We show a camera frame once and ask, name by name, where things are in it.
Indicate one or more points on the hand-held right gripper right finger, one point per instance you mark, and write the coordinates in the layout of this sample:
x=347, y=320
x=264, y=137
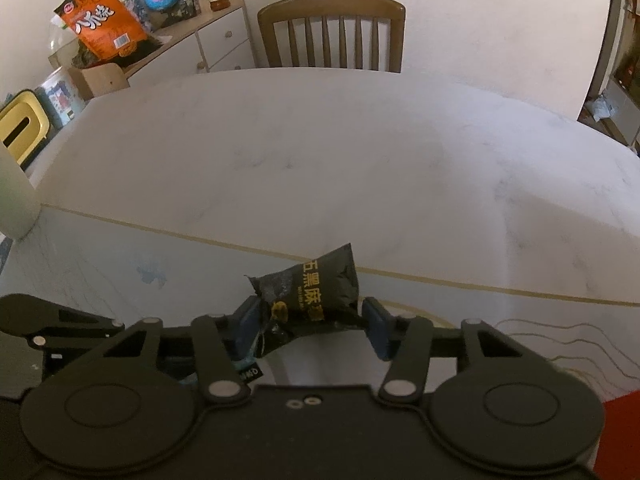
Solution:
x=377, y=330

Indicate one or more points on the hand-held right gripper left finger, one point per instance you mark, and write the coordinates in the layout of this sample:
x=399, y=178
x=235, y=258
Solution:
x=246, y=330

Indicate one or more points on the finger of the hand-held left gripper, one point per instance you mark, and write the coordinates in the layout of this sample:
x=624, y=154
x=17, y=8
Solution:
x=50, y=321

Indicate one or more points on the black snack packet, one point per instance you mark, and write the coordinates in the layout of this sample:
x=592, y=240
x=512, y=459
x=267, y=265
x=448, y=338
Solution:
x=320, y=290

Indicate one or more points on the red cardboard box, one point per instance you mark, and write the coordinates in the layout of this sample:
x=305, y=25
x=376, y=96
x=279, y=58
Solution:
x=622, y=435

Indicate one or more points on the yellow tissue box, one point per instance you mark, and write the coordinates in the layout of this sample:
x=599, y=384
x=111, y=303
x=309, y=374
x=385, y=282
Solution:
x=20, y=130

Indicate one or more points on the printed tin can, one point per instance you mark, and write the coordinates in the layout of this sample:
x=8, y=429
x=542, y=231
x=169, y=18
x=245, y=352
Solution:
x=60, y=96

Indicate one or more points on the brown cardboard box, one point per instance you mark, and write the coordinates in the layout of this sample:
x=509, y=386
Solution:
x=97, y=80

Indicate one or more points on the clear plastic bottle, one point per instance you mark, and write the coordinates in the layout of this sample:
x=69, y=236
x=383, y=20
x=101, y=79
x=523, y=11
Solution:
x=62, y=45

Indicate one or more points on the white sideboard cabinet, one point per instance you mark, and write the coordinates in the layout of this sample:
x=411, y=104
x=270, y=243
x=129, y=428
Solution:
x=225, y=45

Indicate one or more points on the orange snack bag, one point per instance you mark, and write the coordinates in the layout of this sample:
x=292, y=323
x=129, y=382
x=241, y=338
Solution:
x=100, y=20

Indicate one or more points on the light blue bag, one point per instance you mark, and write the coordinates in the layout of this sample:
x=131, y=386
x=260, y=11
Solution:
x=601, y=107

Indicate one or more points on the wooden chair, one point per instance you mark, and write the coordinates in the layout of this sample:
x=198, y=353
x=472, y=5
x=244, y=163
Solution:
x=330, y=5

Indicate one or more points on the dark jar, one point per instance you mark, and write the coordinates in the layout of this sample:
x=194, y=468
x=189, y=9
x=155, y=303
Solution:
x=189, y=6

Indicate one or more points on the dark brown door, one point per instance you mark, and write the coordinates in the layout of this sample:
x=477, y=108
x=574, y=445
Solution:
x=600, y=50

